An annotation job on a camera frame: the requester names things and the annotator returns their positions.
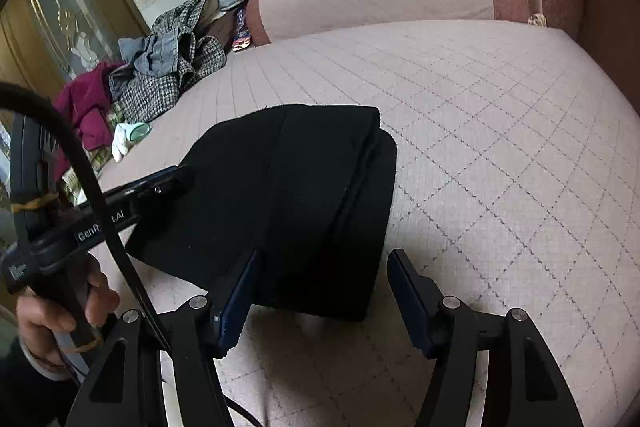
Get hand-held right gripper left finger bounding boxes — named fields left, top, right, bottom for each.
left=65, top=249, right=263, bottom=427

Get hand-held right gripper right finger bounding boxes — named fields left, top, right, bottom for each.
left=387, top=248, right=583, bottom=427

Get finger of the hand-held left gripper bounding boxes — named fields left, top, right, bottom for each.
left=100, top=164, right=196, bottom=220

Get black pants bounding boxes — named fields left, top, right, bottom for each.
left=125, top=104, right=398, bottom=323

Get person's left forearm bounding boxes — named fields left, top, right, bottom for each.
left=0, top=332, right=86, bottom=427

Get person's left hand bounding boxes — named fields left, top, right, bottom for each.
left=16, top=272, right=121, bottom=367

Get white glove with green cuff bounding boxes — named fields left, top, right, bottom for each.
left=111, top=122, right=151, bottom=164

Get green printed cloth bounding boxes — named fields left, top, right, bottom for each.
left=62, top=99, right=126, bottom=205

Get houndstooth coat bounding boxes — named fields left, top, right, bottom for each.
left=107, top=0, right=227, bottom=124

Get maroon fleece garment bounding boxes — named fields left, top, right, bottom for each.
left=52, top=62, right=118, bottom=178

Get grey denim garment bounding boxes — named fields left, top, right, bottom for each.
left=117, top=27, right=196, bottom=78

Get red and blue packet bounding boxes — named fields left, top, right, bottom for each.
left=231, top=7, right=253, bottom=54

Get wooden door with glass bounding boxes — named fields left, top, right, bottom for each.
left=0, top=0, right=151, bottom=118

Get black cable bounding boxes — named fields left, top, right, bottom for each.
left=0, top=82, right=261, bottom=427

